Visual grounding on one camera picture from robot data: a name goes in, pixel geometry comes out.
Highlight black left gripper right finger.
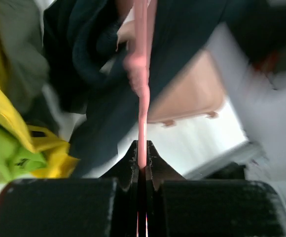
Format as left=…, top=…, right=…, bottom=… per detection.
left=146, top=142, right=286, bottom=237

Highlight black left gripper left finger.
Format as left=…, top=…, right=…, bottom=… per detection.
left=0, top=142, right=139, bottom=237

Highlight yellow shorts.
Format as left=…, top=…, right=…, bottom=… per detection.
left=0, top=0, right=81, bottom=179

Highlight lime green shorts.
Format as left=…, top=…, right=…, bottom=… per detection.
left=0, top=126, right=47, bottom=183

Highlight pink hanger of navy shorts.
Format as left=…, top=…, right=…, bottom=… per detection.
left=118, top=0, right=157, bottom=169

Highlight olive green shorts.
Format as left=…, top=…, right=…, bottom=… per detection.
left=0, top=0, right=59, bottom=133

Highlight pink translucent plastic basin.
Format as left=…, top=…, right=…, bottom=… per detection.
left=147, top=50, right=225, bottom=126

